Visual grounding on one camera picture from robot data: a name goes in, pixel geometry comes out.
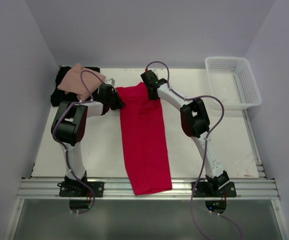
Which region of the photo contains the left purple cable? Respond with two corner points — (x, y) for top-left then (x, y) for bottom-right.
(52, 69), (108, 215)

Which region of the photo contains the aluminium rail frame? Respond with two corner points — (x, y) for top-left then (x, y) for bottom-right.
(4, 161), (289, 240)

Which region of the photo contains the folded black t shirt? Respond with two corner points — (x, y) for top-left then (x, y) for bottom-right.
(50, 66), (102, 107)

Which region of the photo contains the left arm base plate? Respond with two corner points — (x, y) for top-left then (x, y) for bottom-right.
(57, 178), (104, 198)

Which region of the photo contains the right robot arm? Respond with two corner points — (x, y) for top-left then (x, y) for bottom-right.
(140, 70), (230, 197)

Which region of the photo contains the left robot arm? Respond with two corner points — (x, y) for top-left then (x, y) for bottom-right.
(51, 83), (125, 197)

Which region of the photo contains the folded pink t shirt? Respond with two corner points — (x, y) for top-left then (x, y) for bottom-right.
(57, 63), (106, 101)

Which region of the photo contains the white plastic basket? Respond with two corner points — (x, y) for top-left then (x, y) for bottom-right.
(205, 56), (262, 110)

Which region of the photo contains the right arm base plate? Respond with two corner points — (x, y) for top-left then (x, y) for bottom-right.
(191, 179), (237, 198)

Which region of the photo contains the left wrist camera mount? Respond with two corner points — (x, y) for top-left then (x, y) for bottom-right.
(105, 78), (116, 87)

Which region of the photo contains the red t shirt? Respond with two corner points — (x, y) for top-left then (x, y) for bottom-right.
(116, 82), (172, 196)

